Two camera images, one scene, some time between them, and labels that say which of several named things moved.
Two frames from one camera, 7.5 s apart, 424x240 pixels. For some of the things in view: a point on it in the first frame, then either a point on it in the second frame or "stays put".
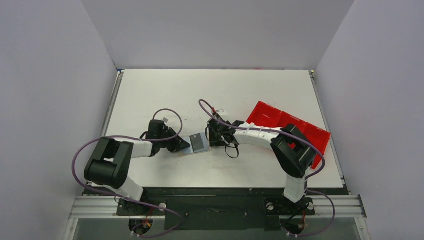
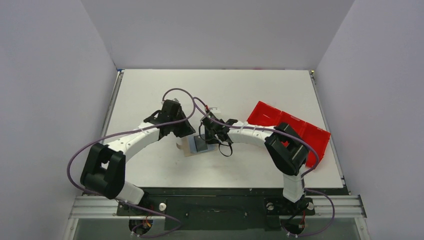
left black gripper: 178,144 to 187,129
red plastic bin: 266,114 stays put
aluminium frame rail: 338,204 stays put
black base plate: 215,208 stays put
